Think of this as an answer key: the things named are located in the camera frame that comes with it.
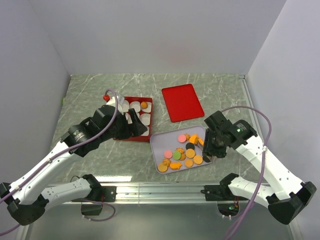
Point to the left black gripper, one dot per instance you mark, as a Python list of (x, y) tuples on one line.
[(137, 128)]

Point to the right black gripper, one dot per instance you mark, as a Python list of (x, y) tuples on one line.
[(208, 147)]

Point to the swirl cookie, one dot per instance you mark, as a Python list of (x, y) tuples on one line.
[(144, 105), (187, 136), (166, 162)]

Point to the pink round cookie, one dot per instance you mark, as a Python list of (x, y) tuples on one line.
[(168, 154), (182, 138)]

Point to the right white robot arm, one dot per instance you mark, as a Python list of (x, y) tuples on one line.
[(278, 189)]

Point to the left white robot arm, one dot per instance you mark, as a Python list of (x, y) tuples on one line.
[(30, 196)]

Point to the black sandwich cookie right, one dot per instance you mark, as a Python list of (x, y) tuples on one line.
[(206, 159)]

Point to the black sandwich cookie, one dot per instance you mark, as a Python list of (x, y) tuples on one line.
[(206, 159), (190, 145)]

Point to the dotted round biscuit right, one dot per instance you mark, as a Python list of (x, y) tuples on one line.
[(198, 159)]

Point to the dotted round biscuit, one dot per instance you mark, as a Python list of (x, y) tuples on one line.
[(190, 153), (162, 168), (198, 159)]

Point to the dotted round biscuit middle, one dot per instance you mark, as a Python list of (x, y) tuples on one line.
[(190, 153)]

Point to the black sandwich cookie upper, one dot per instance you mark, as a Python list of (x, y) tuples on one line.
[(190, 145)]

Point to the plain orange round cookie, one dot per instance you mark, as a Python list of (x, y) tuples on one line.
[(188, 163)]

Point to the red cookie box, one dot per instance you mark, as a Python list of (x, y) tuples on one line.
[(145, 115)]

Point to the green round cookie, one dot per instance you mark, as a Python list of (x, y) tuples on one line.
[(176, 155)]

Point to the lilac plastic tray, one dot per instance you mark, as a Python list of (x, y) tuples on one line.
[(164, 141)]

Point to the dotted round biscuit left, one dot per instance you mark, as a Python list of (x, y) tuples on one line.
[(162, 168)]

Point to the red box lid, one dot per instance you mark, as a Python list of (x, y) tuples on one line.
[(182, 103)]

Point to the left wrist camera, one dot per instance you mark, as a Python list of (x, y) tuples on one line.
[(115, 102)]

